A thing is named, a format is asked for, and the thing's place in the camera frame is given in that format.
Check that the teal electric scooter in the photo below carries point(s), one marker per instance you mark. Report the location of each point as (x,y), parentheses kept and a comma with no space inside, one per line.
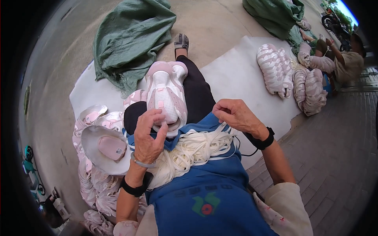
(29,168)

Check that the person's body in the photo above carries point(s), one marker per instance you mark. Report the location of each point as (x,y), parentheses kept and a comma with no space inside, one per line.
(206,183)

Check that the pink white mesh shoe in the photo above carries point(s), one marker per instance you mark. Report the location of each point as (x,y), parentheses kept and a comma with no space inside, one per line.
(165,91)

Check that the person's legs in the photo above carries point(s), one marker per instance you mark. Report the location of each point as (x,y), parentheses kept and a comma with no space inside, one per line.
(197,94)

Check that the white felt mat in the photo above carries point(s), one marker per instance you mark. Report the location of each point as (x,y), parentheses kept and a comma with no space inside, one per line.
(236,76)

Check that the pile of pink shoe uppers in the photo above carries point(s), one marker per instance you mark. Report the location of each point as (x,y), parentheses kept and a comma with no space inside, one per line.
(103,147)

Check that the black wrist band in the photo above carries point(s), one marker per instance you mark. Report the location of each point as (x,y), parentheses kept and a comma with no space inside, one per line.
(133,188)
(262,141)

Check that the green woven sack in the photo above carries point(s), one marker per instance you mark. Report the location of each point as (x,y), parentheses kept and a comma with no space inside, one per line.
(133,38)
(274,14)

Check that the person's left hand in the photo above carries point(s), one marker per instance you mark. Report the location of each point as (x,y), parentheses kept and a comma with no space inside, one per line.
(147,144)

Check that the black grey scooter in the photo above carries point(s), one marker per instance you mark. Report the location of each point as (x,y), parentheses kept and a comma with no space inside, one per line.
(54,209)

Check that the black motorcycle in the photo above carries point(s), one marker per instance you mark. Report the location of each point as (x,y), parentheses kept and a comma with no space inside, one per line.
(335,25)

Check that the person's right hand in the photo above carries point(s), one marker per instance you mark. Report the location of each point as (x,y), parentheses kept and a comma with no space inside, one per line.
(242,118)

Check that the tied bundle of shoe uppers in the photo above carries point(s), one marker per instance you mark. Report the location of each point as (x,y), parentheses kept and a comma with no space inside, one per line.
(310,91)
(274,70)
(316,62)

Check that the pale green bangle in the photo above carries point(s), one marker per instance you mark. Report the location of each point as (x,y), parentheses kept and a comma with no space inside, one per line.
(141,163)

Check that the bundle of white shoelaces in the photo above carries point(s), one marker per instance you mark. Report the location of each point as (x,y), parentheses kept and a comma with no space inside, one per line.
(192,150)

